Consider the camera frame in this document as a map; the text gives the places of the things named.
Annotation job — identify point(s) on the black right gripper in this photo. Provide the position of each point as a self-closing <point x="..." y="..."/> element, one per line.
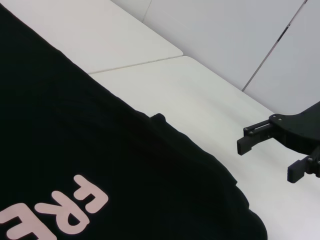
<point x="297" y="132"/>

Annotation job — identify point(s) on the black shirt with FREE print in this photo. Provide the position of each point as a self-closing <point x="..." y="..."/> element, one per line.
<point x="100" y="150"/>

